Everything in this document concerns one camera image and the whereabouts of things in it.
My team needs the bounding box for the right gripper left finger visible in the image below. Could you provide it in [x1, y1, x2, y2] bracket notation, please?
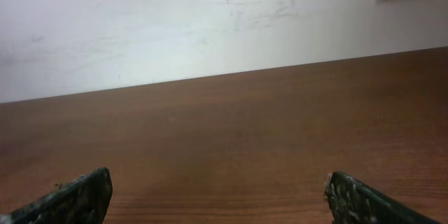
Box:
[1, 167, 113, 224]

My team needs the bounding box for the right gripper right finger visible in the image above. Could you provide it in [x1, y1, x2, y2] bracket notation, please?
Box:
[323, 171, 438, 224]

